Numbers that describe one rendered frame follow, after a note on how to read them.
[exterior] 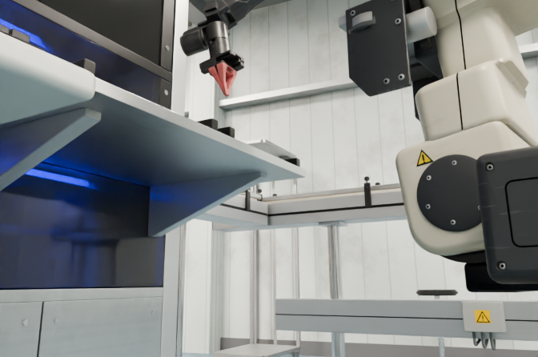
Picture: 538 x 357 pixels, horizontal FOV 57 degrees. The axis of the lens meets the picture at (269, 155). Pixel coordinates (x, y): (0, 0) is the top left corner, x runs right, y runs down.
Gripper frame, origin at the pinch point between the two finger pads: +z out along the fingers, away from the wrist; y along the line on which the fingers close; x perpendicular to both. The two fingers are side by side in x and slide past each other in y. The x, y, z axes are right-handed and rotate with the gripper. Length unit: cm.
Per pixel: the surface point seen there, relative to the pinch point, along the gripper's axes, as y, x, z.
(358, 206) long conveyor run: -2, -82, 19
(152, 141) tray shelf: -1.9, 32.0, 22.4
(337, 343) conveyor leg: 19, -86, 66
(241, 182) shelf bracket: -0.7, 0.4, 24.3
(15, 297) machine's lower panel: 32, 35, 44
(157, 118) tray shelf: -10.9, 41.1, 24.0
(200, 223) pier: 220, -291, -49
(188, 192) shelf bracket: 14.9, 0.2, 22.3
